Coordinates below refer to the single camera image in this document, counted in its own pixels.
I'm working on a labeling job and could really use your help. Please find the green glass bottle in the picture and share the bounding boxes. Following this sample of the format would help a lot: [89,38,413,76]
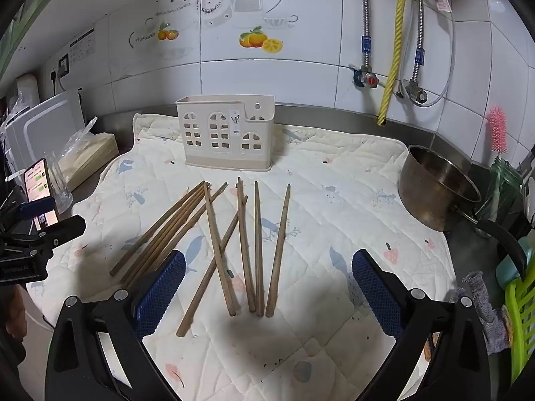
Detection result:
[488,155,524,223]

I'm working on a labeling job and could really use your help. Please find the white printed quilted mat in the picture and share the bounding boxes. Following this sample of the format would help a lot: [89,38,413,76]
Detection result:
[27,113,454,401]

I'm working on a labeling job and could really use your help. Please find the steel pot with black handle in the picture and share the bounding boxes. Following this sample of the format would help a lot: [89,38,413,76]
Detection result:
[397,144,528,278]

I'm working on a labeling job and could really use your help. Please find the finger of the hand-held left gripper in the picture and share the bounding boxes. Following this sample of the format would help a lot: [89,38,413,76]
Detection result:
[26,214,87,255]

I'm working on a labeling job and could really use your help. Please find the yellow gas hose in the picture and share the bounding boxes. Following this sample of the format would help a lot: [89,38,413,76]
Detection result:
[377,0,414,127]

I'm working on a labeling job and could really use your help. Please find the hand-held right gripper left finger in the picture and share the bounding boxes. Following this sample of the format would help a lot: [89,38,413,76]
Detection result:
[45,248,187,401]

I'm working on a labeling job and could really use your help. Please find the white appliance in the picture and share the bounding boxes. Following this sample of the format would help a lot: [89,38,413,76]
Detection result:
[14,74,41,107]

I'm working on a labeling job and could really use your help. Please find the pink bottle brush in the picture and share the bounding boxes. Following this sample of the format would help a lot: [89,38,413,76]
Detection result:
[487,106,509,156]

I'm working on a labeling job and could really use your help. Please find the braided steel hose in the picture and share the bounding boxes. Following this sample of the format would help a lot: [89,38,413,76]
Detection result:
[359,0,374,72]
[411,0,437,88]

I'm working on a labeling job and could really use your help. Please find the grey knitted cloth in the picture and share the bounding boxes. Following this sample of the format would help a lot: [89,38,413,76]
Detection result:
[462,271,514,354]

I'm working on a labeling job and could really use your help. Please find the printed wall label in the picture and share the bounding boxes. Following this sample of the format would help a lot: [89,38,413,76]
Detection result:
[68,28,95,68]

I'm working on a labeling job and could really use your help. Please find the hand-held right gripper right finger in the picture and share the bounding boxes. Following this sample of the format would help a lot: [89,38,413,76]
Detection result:
[351,248,491,401]

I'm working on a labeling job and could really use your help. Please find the clear plastic tube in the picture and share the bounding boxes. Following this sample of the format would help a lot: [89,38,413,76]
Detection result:
[399,8,456,107]

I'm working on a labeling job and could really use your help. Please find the clear drinking glass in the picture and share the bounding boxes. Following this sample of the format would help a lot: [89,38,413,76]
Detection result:
[49,153,75,215]

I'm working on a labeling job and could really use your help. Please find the beige plastic utensil holder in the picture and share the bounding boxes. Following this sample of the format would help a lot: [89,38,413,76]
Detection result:
[176,95,277,173]

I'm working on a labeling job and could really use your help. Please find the row of wooden chopsticks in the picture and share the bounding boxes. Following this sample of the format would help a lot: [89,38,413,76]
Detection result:
[109,177,292,338]

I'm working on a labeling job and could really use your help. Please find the teal bowl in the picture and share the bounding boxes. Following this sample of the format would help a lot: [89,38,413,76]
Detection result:
[497,247,535,285]

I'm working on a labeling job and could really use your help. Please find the steel water valve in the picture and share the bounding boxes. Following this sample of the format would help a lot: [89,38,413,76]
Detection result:
[396,80,429,104]

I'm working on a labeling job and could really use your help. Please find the red-handled water valve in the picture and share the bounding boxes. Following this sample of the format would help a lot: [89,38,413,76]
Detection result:
[349,64,389,91]

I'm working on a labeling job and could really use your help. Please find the green plastic rack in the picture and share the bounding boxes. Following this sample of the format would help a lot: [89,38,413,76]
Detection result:
[504,265,535,385]

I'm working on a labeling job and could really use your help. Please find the smartphone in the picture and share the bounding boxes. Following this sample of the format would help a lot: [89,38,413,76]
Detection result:
[23,158,59,231]

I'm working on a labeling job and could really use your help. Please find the white plastic board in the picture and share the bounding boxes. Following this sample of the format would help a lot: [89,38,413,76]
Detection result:
[4,89,87,165]

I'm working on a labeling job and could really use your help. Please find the bag of beige sheets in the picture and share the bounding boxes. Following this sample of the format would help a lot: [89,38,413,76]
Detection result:
[62,118,120,190]

